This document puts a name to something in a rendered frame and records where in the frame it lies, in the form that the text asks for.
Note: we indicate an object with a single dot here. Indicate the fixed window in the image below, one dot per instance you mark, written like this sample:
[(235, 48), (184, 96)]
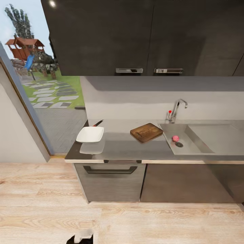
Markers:
[(54, 103)]

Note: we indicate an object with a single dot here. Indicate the vidalia onion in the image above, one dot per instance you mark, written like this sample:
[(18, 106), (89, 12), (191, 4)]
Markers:
[(175, 138)]

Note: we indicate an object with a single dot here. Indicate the dishwasher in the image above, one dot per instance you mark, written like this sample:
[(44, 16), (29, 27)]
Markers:
[(115, 182)]

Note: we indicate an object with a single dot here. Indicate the bowl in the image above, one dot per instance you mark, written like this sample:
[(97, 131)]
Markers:
[(90, 135)]

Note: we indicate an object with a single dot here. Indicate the drop in sink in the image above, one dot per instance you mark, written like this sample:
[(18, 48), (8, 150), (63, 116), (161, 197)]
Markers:
[(202, 138)]

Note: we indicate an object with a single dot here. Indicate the cutting board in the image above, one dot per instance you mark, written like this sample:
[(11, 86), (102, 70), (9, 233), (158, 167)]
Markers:
[(146, 132)]

